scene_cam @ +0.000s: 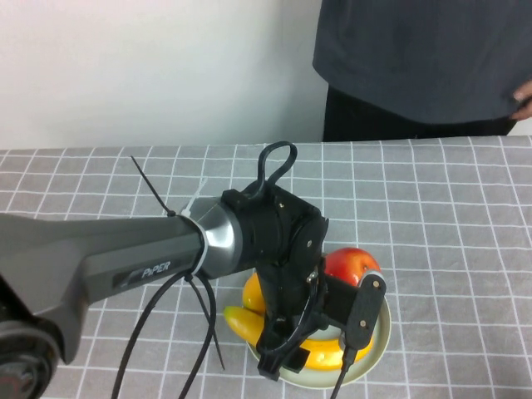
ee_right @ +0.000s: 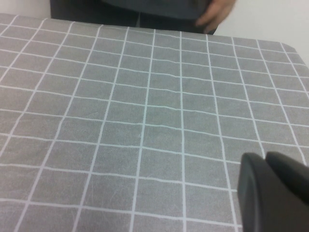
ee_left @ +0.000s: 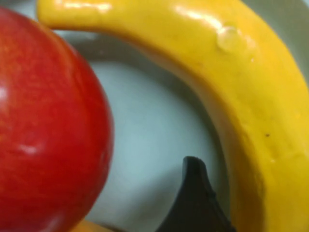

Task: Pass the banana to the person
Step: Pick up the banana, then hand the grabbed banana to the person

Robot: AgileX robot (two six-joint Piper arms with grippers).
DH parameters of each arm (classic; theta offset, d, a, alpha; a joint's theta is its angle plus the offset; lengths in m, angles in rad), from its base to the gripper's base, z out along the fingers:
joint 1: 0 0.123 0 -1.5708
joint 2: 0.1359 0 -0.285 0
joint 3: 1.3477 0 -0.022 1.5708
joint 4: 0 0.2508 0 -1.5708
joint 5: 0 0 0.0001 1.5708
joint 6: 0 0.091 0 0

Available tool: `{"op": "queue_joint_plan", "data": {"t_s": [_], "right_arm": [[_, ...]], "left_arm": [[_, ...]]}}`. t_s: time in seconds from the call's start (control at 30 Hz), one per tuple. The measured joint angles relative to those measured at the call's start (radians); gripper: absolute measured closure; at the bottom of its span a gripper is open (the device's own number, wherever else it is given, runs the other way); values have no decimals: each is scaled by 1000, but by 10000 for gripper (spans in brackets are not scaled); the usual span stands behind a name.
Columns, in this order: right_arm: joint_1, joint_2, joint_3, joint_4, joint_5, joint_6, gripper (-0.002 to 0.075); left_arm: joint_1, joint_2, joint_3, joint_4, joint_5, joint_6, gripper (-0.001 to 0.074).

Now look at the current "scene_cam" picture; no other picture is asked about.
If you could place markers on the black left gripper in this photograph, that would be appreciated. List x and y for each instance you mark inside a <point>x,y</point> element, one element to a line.
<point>291,299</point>

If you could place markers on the yellow plastic banana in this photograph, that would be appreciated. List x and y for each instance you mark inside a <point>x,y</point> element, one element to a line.
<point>241,322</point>

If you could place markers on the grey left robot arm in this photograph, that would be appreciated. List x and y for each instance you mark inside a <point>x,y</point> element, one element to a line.
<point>124,249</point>

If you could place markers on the person in dark shirt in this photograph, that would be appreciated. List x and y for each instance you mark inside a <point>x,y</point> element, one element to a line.
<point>415,58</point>

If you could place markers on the person's left hand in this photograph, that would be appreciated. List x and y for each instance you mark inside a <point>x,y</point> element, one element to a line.
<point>524,99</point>

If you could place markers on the pale green round plate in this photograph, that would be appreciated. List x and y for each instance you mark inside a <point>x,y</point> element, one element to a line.
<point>311,379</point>

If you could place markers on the orange yellow plastic mango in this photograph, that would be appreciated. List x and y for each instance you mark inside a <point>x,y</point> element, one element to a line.
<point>251,295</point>

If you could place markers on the red plastic apple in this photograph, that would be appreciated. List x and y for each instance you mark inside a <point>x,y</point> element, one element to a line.
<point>349,262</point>

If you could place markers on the white zip tie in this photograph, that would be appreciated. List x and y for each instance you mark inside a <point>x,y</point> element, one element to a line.
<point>201,245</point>

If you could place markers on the grey checked tablecloth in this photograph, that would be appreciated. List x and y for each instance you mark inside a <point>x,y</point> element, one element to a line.
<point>436,249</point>

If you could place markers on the black zip tie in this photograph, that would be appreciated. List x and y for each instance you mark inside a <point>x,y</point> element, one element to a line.
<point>149,187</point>

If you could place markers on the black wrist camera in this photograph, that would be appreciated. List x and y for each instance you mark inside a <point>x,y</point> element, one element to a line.
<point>365,307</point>

